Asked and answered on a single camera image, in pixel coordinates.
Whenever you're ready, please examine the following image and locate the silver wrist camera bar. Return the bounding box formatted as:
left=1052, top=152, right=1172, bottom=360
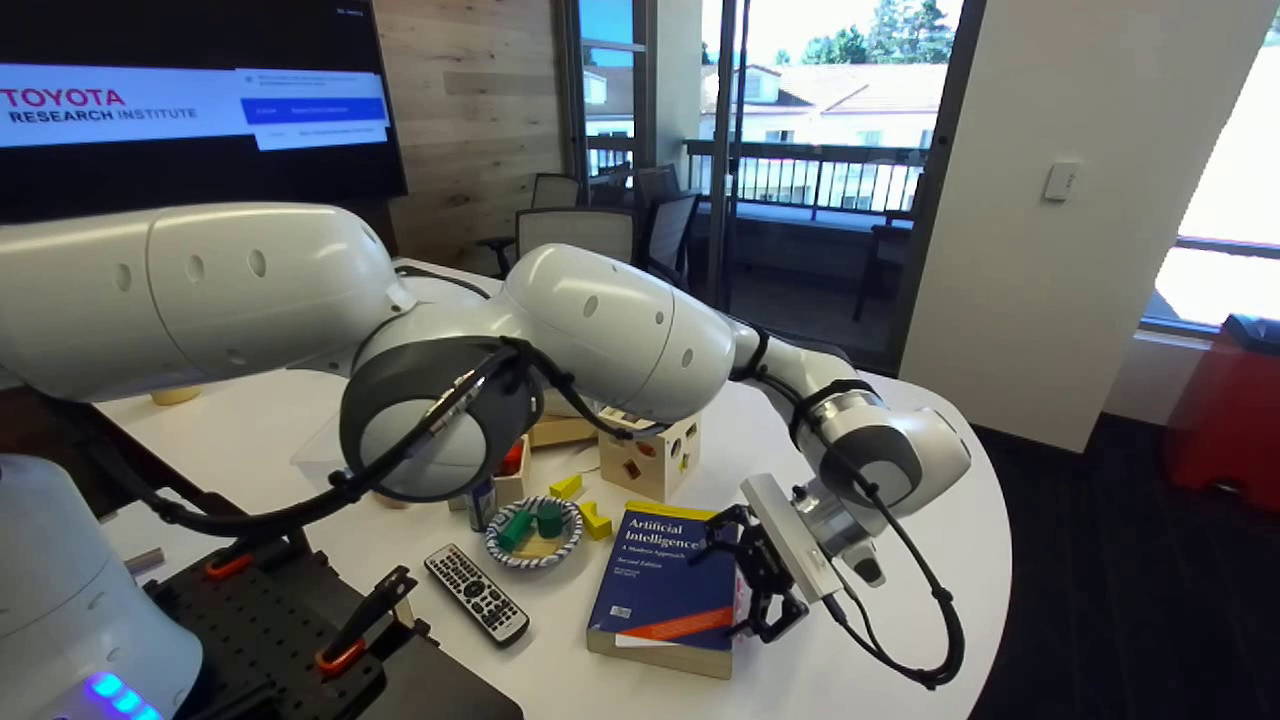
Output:
left=736, top=472, right=848, bottom=607

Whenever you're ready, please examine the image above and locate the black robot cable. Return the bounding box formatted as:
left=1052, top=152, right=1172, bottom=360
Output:
left=54, top=337, right=968, bottom=696

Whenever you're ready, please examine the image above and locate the wooden shape sorter cube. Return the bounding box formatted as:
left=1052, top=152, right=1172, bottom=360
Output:
left=598, top=413, right=709, bottom=510

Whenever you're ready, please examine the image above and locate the tan water bottle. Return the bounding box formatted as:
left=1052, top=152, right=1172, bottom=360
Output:
left=149, top=379, right=210, bottom=413

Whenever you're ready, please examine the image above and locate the small blue cap bottle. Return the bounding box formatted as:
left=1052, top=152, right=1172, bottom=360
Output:
left=466, top=481, right=500, bottom=535

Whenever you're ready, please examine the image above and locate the dark office chair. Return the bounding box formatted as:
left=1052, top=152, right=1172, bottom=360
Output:
left=634, top=191, right=703, bottom=311

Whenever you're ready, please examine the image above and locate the balcony railing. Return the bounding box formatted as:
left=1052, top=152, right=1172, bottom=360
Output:
left=675, top=136, right=934, bottom=223

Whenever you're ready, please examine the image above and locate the large TV screen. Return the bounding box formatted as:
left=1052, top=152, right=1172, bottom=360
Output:
left=0, top=0, right=414, bottom=229

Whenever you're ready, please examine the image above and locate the white side board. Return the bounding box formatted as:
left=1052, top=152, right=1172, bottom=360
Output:
left=99, top=491, right=215, bottom=588

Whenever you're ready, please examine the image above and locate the black remote control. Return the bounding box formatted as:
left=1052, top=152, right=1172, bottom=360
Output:
left=419, top=540, right=535, bottom=653

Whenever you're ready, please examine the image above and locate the black balcony chair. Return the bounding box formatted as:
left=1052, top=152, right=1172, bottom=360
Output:
left=851, top=216, right=930, bottom=323

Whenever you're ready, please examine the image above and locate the black perforated base board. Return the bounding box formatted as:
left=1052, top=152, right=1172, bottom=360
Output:
left=141, top=531, right=530, bottom=720

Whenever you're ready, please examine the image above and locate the patterned rim plate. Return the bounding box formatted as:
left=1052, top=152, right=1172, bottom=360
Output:
left=479, top=498, right=590, bottom=575

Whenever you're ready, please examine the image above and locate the red bin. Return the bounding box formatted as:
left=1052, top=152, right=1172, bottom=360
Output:
left=1156, top=311, right=1280, bottom=521

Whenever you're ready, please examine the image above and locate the blue textbook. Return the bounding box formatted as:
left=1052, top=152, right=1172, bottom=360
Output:
left=584, top=498, right=747, bottom=686

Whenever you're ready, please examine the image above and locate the white light switch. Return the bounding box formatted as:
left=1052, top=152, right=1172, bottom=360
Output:
left=1035, top=159, right=1079, bottom=210

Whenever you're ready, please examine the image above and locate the black orange clamp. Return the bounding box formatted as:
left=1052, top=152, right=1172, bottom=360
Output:
left=199, top=511, right=321, bottom=583
left=313, top=564, right=419, bottom=679

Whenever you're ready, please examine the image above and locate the grey office chair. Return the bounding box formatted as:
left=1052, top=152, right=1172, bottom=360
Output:
left=512, top=205, right=641, bottom=272

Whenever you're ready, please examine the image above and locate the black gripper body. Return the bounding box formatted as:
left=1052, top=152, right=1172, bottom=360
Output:
left=732, top=511, right=803, bottom=621

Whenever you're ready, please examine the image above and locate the small wooden box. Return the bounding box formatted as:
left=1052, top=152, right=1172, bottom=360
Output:
left=492, top=435, right=535, bottom=511

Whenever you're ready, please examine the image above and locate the flat wooden tray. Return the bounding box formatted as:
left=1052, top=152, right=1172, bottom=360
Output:
left=530, top=413, right=606, bottom=455

